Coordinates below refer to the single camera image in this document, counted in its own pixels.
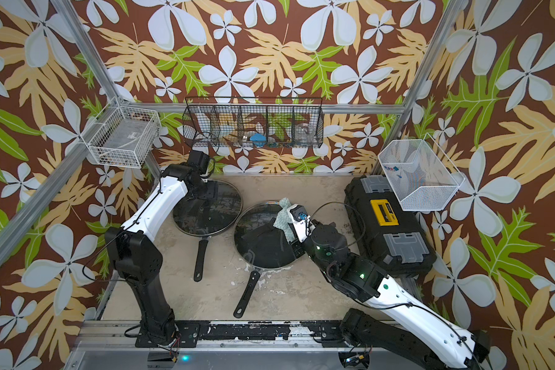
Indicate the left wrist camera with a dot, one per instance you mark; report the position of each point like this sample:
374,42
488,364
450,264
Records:
199,162

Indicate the light green fluffy cloth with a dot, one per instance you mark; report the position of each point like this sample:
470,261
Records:
283,220

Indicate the black back frying pan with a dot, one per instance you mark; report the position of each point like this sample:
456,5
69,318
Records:
203,222

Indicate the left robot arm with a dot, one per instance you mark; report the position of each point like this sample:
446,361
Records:
133,254

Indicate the black wire basket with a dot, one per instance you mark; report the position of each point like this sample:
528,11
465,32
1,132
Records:
286,122

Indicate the white wire basket right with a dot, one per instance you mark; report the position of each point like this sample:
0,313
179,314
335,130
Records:
421,174

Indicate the white wire basket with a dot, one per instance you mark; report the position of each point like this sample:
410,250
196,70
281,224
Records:
421,174
122,135

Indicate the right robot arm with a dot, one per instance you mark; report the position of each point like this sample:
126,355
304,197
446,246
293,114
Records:
419,334

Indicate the aluminium frame post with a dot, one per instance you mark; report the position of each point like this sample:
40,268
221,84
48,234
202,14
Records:
96,65

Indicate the black frying pan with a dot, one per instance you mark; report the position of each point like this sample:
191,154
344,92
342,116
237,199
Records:
203,222
259,259

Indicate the white wire basket left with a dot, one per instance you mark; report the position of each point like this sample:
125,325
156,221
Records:
122,135

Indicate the black front frying pan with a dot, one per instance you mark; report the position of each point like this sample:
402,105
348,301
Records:
259,259

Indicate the blue object in basket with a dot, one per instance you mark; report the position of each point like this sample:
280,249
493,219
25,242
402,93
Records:
258,140

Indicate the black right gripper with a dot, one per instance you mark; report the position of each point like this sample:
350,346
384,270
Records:
297,248

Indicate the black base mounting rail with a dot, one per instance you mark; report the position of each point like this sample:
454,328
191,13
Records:
196,333

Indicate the black yellow tool case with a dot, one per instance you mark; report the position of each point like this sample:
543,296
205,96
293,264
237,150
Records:
385,233

